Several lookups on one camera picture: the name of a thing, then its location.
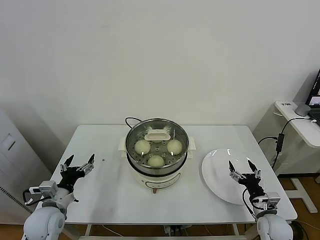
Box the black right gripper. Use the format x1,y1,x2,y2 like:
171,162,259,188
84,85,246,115
228,159,267,200

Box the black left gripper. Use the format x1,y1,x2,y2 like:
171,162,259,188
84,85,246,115
58,153,96,192

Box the round glass pot lid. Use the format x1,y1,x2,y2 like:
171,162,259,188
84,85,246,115
125,119,190,172

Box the perforated steel steamer basket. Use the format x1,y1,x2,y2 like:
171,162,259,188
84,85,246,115
124,118,190,176

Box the round white plate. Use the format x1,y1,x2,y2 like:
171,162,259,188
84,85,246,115
201,148,265,206

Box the white floor cabinet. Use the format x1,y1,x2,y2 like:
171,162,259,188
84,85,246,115
0,107,53,225

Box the white side desk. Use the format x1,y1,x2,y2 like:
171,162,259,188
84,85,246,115
252,100,320,214

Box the cream electric cooker pot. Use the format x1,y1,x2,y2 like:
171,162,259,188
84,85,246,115
117,134,197,195

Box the grey cylinder speaker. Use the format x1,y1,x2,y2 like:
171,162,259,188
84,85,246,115
294,103,311,117

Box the white power strip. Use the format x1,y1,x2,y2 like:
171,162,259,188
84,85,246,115
163,224,187,237

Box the open black laptop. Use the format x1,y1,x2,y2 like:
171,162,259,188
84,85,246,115
305,69,320,120

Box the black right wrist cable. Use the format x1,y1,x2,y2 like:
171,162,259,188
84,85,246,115
242,188,261,221

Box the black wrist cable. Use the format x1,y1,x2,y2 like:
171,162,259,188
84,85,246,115
22,189,42,207
242,188,261,221

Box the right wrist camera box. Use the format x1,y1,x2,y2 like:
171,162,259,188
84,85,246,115
261,191,280,211

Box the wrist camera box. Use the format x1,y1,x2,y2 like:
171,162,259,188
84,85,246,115
261,191,280,211
28,181,58,200

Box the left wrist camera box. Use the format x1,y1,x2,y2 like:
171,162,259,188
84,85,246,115
28,181,58,200

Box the black cable with adapter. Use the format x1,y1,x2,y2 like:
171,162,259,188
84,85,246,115
258,117,317,170

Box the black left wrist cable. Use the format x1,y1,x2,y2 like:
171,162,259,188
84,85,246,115
22,189,42,207

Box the white table frame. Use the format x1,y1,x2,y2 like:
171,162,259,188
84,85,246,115
64,223,251,240

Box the black cooker power cord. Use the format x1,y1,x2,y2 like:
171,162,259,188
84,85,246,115
125,116,145,129

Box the black floor cables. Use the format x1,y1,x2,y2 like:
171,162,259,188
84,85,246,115
291,221,305,240

